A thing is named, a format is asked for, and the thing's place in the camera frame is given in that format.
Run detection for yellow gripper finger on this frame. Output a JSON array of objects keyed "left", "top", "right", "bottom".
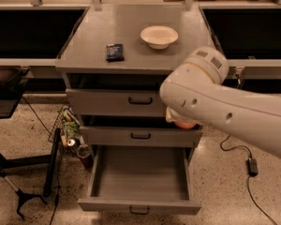
[{"left": 166, "top": 107, "right": 177, "bottom": 123}]

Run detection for red apple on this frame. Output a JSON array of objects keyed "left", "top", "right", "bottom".
[{"left": 173, "top": 121, "right": 196, "bottom": 129}]

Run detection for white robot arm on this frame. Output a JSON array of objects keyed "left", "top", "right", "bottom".
[{"left": 159, "top": 46, "right": 281, "bottom": 158}]

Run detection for grey middle drawer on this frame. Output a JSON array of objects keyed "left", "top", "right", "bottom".
[{"left": 81, "top": 115, "right": 202, "bottom": 147}]

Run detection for grey drawer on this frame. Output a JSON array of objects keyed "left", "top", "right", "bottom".
[
  {"left": 66, "top": 74, "right": 165, "bottom": 117},
  {"left": 81, "top": 115, "right": 202, "bottom": 147},
  {"left": 78, "top": 146, "right": 200, "bottom": 215}
]

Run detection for grey bottom drawer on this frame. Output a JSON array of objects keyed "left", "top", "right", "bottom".
[{"left": 78, "top": 146, "right": 200, "bottom": 215}]

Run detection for grey drawer cabinet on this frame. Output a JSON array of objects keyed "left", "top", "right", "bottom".
[{"left": 54, "top": 3, "right": 226, "bottom": 148}]

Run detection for grey top drawer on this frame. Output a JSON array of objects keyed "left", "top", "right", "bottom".
[{"left": 66, "top": 74, "right": 165, "bottom": 117}]

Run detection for white bowl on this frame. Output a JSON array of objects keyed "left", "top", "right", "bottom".
[{"left": 140, "top": 25, "right": 179, "bottom": 50}]

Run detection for dark blue snack packet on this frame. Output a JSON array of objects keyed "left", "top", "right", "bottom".
[{"left": 106, "top": 44, "right": 125, "bottom": 62}]

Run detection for brown cup on floor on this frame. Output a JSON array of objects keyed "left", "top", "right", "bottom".
[{"left": 77, "top": 144, "right": 93, "bottom": 169}]

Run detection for dark bin at left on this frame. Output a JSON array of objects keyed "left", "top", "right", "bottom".
[{"left": 0, "top": 67, "right": 28, "bottom": 119}]

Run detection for black stand with legs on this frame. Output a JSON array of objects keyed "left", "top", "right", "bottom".
[{"left": 0, "top": 128, "right": 61, "bottom": 219}]

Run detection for black power cable with adapter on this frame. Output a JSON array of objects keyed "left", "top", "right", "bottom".
[{"left": 219, "top": 134, "right": 278, "bottom": 225}]

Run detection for wire basket with items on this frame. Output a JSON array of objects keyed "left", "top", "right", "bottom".
[{"left": 48, "top": 105, "right": 82, "bottom": 156}]

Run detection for black thin cable left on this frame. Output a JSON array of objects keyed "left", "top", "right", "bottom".
[{"left": 21, "top": 96, "right": 62, "bottom": 225}]

